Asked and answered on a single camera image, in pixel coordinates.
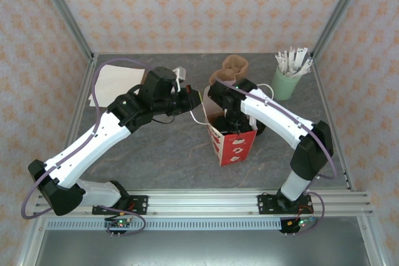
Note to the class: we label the white red printed paper bag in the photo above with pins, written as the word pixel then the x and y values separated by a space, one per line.
pixel 233 150

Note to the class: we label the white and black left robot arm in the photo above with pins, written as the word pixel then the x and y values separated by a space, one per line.
pixel 87 144

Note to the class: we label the brown cardboard box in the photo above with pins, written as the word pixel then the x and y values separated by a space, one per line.
pixel 144 77

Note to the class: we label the brown pulp cup carrier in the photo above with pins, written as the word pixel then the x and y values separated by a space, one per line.
pixel 232 66

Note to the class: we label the white paper napkin stack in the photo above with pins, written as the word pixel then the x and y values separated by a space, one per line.
pixel 115 82

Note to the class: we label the mint green holder cup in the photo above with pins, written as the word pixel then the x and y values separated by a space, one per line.
pixel 285 87

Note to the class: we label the white paper-wrapped straw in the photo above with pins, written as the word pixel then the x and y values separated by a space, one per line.
pixel 303 57
pixel 298 58
pixel 279 64
pixel 305 66
pixel 284 62

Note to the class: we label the small green circuit board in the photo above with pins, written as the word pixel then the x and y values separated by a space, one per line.
pixel 300 223
pixel 120 223

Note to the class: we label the grey metal sheet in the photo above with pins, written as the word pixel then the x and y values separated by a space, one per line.
pixel 199 250

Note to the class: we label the aluminium table side rail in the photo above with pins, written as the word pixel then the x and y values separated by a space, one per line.
pixel 85 91
pixel 329 104

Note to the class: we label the wide aluminium base rail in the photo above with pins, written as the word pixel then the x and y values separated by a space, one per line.
pixel 202 203

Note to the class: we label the aluminium frame post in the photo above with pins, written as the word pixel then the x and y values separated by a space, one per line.
pixel 65 10
pixel 339 10

